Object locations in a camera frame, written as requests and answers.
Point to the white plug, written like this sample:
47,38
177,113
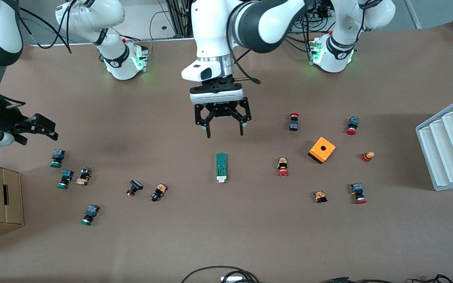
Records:
232,279

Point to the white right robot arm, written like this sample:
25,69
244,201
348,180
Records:
112,19

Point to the orange button enclosure box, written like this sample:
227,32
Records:
322,149

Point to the red emergency stop orange block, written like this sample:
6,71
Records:
283,166

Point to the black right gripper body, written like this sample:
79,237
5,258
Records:
3,117

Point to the red mushroom pushbutton blue block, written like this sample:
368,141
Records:
353,124
358,192

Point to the green load switch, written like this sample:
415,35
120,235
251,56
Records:
221,167

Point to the black equipment rack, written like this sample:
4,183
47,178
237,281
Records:
179,17

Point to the grey frame post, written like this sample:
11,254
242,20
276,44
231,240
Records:
412,13

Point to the red yellow emergency stop head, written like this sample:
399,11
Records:
367,156

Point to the black square pushbutton red contacts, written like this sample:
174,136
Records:
135,186

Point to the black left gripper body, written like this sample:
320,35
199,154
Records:
221,111

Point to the black switch orange contact block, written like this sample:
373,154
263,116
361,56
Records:
84,175
159,192

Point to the green mushroom pushbutton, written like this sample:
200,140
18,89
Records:
91,212
66,177
57,156

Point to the red pushbutton black contact block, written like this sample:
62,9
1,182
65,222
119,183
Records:
294,125

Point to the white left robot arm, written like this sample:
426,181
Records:
214,23

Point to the white ridged tray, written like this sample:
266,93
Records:
450,145

